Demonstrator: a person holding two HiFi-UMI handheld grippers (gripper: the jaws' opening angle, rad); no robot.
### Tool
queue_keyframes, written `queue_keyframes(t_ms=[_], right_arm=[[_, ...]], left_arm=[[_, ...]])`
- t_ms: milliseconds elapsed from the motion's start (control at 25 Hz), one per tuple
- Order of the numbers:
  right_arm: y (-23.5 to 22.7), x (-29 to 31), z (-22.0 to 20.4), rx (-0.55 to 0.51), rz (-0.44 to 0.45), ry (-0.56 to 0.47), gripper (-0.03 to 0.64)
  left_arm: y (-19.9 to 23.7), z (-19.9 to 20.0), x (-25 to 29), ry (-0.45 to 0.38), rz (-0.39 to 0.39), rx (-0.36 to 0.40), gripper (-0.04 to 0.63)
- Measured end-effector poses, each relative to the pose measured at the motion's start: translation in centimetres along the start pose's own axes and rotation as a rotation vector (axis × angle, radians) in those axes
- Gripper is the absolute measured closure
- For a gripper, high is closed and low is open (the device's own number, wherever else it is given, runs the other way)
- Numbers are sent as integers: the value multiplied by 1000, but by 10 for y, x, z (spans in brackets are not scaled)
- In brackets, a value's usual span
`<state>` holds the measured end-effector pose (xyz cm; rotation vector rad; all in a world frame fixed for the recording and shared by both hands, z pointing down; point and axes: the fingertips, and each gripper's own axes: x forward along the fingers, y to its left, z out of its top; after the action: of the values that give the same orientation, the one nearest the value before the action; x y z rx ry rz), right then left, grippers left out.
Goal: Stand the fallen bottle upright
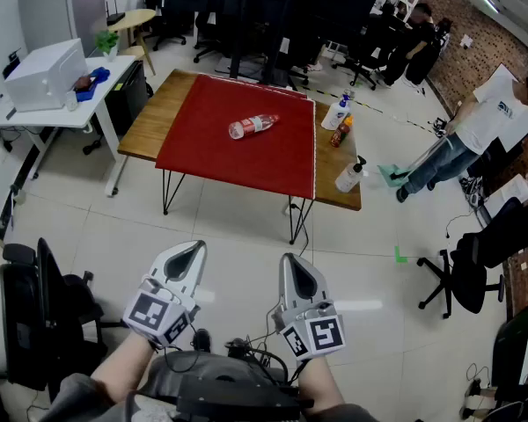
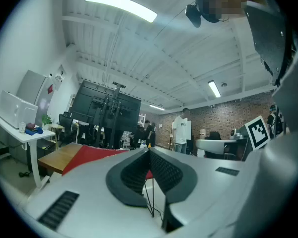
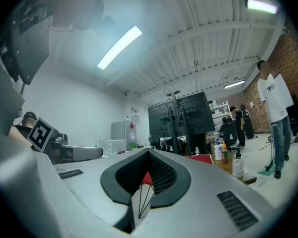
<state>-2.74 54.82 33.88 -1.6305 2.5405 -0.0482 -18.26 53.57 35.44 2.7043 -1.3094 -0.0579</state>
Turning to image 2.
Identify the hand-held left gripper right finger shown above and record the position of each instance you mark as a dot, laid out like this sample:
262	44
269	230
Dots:
208	187

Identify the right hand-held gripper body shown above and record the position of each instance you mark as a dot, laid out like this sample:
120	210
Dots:
258	133

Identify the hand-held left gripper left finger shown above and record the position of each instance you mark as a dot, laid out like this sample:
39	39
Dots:
89	195

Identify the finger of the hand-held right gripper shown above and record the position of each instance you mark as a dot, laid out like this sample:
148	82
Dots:
213	145

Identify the white bottle blue cap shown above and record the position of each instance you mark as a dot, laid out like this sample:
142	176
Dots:
143	143

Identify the black display stand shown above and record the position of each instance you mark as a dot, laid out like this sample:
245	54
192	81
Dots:
113	113

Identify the black office chair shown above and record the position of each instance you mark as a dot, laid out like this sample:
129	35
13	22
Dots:
65	123
213	135

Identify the red cloth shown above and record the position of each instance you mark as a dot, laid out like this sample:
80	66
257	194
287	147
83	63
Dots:
89	155

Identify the black cabinet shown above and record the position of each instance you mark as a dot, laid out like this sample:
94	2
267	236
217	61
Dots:
44	149

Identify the yellow wooden stool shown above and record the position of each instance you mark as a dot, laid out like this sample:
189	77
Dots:
56	128

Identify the white metal shelf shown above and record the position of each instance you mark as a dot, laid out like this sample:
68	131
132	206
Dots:
142	119

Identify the blue cloth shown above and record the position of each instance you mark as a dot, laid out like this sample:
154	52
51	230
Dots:
34	131

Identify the green potted plant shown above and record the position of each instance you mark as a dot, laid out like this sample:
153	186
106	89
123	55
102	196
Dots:
46	120

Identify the maroon pouch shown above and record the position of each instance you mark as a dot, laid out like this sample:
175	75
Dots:
30	126

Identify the clear plastic cup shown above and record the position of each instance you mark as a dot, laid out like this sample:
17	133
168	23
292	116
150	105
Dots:
22	128

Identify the white desk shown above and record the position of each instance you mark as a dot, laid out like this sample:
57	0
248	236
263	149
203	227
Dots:
12	133

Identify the white box appliance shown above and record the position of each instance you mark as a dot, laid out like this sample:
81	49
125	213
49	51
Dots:
15	108

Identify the silver refrigerator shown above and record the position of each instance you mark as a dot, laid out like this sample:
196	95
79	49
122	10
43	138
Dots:
32	88

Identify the person's head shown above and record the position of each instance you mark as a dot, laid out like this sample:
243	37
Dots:
221	1

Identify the long ceiling light tube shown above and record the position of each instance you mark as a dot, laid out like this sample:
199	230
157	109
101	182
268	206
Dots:
121	5

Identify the black camera bar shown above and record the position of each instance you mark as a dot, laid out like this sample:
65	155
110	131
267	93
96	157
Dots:
119	84

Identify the black head-worn camera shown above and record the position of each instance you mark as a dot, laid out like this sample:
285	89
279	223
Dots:
193	15

